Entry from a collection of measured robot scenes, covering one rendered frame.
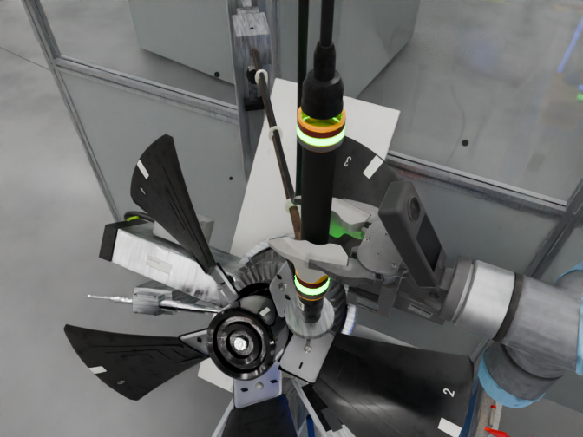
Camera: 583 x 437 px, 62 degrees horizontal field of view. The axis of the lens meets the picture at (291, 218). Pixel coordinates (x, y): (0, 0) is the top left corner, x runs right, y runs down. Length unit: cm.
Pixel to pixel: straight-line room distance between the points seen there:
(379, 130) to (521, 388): 54
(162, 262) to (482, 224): 90
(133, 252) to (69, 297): 143
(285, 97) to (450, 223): 71
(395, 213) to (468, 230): 107
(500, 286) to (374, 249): 13
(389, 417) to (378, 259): 35
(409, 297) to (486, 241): 99
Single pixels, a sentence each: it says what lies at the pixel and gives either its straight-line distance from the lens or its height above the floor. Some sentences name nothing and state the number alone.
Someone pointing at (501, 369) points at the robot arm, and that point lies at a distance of 62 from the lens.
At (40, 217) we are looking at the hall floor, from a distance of 286.
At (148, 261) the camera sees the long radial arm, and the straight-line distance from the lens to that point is 104.
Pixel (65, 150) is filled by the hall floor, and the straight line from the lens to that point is 319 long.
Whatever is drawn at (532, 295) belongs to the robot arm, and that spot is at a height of 152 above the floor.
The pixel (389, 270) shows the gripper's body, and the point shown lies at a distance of 52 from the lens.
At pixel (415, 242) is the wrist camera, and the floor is 156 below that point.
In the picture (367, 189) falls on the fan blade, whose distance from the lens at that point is 72.
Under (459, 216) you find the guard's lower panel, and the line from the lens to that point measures 149.
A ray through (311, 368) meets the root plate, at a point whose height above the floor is 118.
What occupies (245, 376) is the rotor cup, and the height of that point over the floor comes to 119.
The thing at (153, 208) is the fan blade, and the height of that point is 127.
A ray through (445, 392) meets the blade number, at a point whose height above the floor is 118.
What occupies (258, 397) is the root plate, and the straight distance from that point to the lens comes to 89.
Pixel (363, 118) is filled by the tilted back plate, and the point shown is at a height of 134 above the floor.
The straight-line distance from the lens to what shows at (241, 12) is 113.
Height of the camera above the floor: 193
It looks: 50 degrees down
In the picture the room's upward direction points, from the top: straight up
